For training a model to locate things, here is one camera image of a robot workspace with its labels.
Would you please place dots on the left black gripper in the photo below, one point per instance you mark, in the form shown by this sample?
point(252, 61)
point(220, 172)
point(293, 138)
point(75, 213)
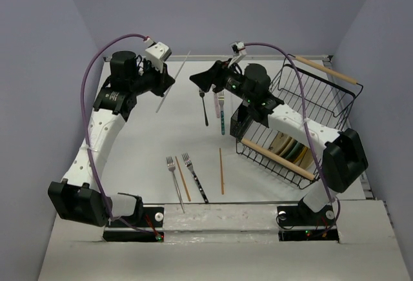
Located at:
point(164, 81)

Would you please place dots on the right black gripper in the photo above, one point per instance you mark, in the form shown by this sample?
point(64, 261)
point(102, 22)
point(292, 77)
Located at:
point(219, 71)

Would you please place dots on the white chopstick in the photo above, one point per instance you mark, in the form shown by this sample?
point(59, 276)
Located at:
point(175, 78)

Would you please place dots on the black dotted handle fork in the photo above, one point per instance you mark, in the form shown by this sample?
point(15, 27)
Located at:
point(189, 166)

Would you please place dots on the silver fork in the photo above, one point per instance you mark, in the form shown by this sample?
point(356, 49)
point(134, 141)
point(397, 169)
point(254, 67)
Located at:
point(171, 167)

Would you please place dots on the wooden chopstick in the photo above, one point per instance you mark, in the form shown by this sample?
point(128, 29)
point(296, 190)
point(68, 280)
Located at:
point(183, 180)
point(221, 172)

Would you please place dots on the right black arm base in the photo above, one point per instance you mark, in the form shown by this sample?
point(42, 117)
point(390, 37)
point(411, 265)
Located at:
point(295, 227)

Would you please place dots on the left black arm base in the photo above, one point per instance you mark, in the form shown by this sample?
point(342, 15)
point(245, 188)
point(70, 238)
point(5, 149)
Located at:
point(147, 230)

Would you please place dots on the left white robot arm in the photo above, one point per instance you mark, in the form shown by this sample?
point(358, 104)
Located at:
point(78, 197)

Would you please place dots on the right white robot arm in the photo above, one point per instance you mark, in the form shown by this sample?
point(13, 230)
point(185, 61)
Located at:
point(340, 155)

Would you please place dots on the black metal fork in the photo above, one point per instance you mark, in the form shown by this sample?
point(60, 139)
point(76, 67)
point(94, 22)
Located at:
point(202, 95)

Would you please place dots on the black utensil caddy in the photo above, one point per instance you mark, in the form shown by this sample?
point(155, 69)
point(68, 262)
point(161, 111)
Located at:
point(240, 121)

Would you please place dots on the teal handled fork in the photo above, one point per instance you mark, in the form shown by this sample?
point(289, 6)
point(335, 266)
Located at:
point(221, 101)

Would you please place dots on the pink handled fork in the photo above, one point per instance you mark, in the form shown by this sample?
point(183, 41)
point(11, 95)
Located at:
point(216, 105)

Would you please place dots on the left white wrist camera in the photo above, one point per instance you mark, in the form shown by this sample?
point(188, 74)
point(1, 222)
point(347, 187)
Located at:
point(157, 53)

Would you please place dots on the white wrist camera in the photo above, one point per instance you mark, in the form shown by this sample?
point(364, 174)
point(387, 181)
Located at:
point(239, 52)
point(157, 53)

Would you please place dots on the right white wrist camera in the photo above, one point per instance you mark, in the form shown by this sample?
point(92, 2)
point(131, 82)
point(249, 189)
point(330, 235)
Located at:
point(239, 52)

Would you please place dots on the black wire dish rack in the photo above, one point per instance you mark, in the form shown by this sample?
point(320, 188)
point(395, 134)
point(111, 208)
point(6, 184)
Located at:
point(315, 96)

